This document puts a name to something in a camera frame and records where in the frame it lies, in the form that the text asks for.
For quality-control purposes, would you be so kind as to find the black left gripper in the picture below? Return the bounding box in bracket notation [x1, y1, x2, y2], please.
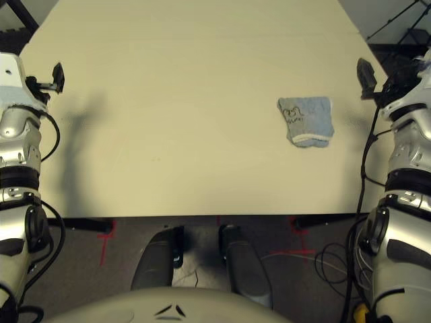
[26, 61, 66, 104]

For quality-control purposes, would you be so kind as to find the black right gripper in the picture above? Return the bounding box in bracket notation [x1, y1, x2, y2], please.
[356, 57, 422, 109]

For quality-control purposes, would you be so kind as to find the blue terry rag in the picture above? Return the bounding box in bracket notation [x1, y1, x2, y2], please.
[277, 96, 335, 149]

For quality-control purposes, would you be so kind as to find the black foam floor mat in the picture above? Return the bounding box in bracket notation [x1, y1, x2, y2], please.
[0, 29, 35, 54]
[368, 42, 431, 70]

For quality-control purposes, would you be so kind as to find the black tripod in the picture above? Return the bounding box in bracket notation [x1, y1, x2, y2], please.
[366, 0, 431, 44]

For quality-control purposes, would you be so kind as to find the black table foot bar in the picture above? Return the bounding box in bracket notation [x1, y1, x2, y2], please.
[46, 217, 114, 234]
[294, 213, 372, 230]

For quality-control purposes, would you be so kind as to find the gray robot left leg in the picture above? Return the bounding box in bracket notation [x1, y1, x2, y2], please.
[130, 226, 186, 292]

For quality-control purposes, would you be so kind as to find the gray robot leg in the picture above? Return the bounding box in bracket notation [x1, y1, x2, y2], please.
[218, 224, 274, 310]
[130, 226, 186, 292]

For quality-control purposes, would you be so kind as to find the gray robot right leg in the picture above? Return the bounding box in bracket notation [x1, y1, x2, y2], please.
[218, 224, 274, 310]

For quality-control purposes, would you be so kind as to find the yellow floor object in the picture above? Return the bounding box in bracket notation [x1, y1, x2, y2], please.
[353, 303, 368, 323]

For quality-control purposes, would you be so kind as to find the gray robot torso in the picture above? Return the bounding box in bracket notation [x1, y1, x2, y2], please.
[42, 287, 281, 323]

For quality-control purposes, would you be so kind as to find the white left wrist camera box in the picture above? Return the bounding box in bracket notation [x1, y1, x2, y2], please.
[0, 52, 50, 112]

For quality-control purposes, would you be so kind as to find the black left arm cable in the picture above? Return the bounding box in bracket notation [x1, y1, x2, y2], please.
[39, 112, 61, 163]

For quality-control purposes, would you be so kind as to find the black metal frame table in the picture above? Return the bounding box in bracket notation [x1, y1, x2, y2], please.
[0, 0, 40, 32]

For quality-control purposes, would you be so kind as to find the black floor cable coil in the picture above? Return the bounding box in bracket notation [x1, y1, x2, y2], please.
[314, 243, 372, 294]

